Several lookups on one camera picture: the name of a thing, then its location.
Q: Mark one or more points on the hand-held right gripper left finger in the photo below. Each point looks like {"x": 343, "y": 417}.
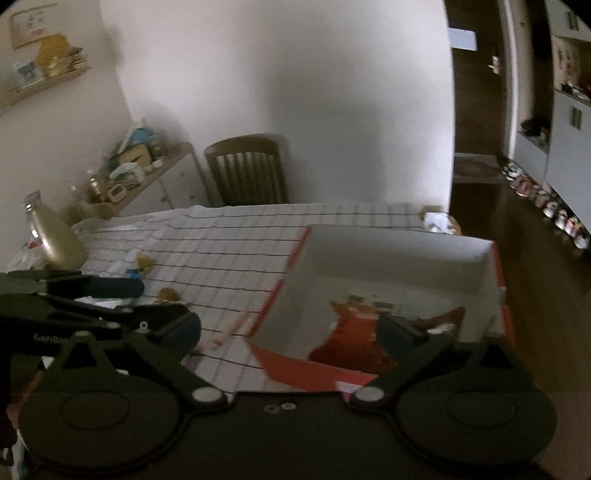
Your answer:
{"x": 182, "y": 330}

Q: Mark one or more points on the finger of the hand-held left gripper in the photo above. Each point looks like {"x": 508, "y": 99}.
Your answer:
{"x": 115, "y": 288}
{"x": 101, "y": 316}

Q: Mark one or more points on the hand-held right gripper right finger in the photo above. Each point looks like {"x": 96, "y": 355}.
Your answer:
{"x": 397, "y": 334}

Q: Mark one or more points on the blue snack packet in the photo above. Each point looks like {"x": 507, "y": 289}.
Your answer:
{"x": 134, "y": 273}

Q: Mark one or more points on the small brown toy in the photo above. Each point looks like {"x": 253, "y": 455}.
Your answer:
{"x": 169, "y": 295}

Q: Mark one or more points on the yellow snack packet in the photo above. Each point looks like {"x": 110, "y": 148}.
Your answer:
{"x": 146, "y": 263}

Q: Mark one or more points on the red snack packet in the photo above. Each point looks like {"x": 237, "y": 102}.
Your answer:
{"x": 355, "y": 337}

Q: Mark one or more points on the orange and white snack packet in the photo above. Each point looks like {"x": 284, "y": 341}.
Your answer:
{"x": 231, "y": 330}

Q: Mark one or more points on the red cardboard box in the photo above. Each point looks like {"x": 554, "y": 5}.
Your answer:
{"x": 392, "y": 258}

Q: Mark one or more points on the white plastic bag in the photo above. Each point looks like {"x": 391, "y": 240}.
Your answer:
{"x": 27, "y": 253}

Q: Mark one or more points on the golden bottle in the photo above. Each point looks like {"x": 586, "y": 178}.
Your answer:
{"x": 55, "y": 235}

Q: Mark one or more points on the white timer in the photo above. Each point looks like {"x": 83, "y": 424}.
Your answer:
{"x": 117, "y": 192}

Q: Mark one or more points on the checked white tablecloth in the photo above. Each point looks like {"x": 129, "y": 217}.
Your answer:
{"x": 231, "y": 240}

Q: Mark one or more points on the amber bottle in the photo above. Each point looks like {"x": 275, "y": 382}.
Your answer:
{"x": 94, "y": 184}

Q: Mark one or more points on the green tissue box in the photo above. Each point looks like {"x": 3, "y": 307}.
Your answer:
{"x": 124, "y": 175}

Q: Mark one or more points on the white side cabinet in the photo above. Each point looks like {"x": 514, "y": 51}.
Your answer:
{"x": 180, "y": 184}

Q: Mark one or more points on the wooden slatted chair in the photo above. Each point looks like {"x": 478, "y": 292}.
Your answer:
{"x": 247, "y": 170}

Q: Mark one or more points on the row of shoes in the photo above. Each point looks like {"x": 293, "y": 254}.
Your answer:
{"x": 549, "y": 203}

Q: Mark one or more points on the dark wooden door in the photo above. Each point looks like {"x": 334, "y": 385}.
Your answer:
{"x": 475, "y": 115}

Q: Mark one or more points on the wooden wall shelf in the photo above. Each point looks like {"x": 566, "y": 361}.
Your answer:
{"x": 46, "y": 84}

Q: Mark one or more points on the grey wall cabinet unit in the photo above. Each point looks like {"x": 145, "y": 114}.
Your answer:
{"x": 568, "y": 138}

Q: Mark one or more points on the framed wall picture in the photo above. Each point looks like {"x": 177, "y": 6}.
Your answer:
{"x": 30, "y": 26}

